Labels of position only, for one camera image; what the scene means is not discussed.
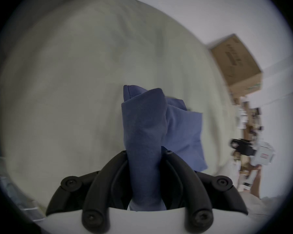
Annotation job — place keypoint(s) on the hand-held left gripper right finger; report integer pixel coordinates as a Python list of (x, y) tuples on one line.
[(193, 191)]

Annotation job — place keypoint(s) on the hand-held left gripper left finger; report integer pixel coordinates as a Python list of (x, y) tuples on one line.
[(97, 194)]

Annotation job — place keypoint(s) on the dark blue shirt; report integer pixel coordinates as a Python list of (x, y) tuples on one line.
[(144, 130)]

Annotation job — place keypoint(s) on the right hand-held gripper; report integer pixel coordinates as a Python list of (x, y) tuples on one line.
[(262, 153)]

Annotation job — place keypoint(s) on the person's right forearm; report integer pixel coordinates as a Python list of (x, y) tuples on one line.
[(256, 188)]

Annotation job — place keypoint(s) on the person's right hand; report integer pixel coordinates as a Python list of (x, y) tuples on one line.
[(257, 170)]

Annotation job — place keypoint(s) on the brown cardboard carton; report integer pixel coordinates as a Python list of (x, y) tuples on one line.
[(239, 62)]

